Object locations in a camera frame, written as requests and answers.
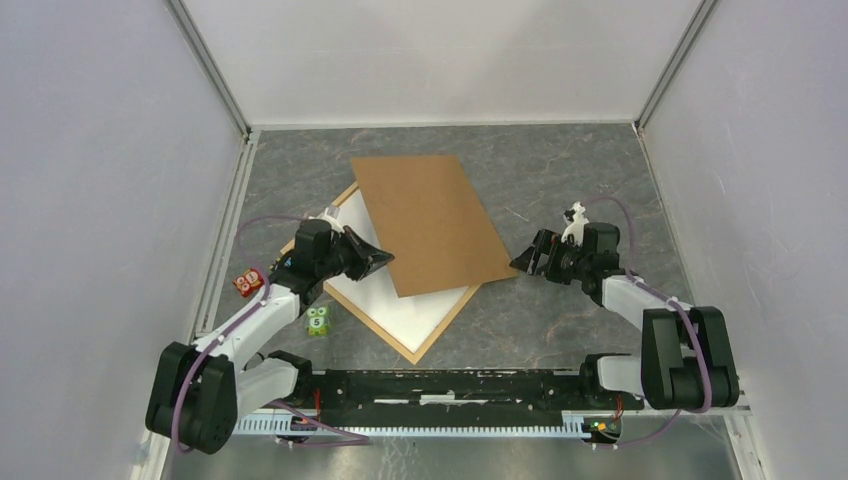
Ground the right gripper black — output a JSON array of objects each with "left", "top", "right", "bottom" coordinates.
[{"left": 508, "top": 228, "right": 590, "bottom": 286}]

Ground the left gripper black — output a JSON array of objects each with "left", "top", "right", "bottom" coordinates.
[{"left": 317, "top": 226, "right": 393, "bottom": 281}]

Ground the brown cardboard backing board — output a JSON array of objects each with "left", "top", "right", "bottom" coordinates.
[{"left": 351, "top": 155, "right": 517, "bottom": 297}]

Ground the wooden picture frame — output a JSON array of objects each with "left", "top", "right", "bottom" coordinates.
[{"left": 280, "top": 182, "right": 482, "bottom": 366}]

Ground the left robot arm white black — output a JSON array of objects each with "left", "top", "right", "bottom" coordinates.
[{"left": 144, "top": 218, "right": 395, "bottom": 454}]

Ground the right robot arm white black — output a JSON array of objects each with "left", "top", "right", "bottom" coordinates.
[{"left": 510, "top": 222, "right": 741, "bottom": 413}]

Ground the green owl number toy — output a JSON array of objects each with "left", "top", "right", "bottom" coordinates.
[{"left": 306, "top": 305, "right": 331, "bottom": 337}]

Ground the red small toy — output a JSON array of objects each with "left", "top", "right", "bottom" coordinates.
[{"left": 232, "top": 267, "right": 267, "bottom": 298}]

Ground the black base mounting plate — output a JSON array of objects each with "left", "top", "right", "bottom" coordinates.
[{"left": 284, "top": 369, "right": 645, "bottom": 428}]

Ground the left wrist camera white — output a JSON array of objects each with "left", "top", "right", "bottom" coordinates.
[{"left": 318, "top": 205, "right": 344, "bottom": 232}]

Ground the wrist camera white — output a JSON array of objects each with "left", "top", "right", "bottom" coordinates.
[
  {"left": 318, "top": 205, "right": 344, "bottom": 232},
  {"left": 560, "top": 202, "right": 589, "bottom": 246}
]

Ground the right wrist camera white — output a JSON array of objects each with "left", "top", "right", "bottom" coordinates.
[{"left": 560, "top": 202, "right": 589, "bottom": 246}]

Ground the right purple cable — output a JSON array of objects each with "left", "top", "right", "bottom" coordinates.
[{"left": 582, "top": 195, "right": 715, "bottom": 452}]

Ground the toothed aluminium rail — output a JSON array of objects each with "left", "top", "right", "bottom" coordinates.
[{"left": 233, "top": 409, "right": 591, "bottom": 440}]

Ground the left aluminium corner post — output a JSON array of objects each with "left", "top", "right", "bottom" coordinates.
[{"left": 164, "top": 0, "right": 252, "bottom": 138}]

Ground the aluminium corner post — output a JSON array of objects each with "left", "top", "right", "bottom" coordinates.
[
  {"left": 633, "top": 0, "right": 719, "bottom": 135},
  {"left": 164, "top": 0, "right": 252, "bottom": 138}
]

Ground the right aluminium corner post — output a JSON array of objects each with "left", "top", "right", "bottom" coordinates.
[{"left": 633, "top": 0, "right": 719, "bottom": 135}]

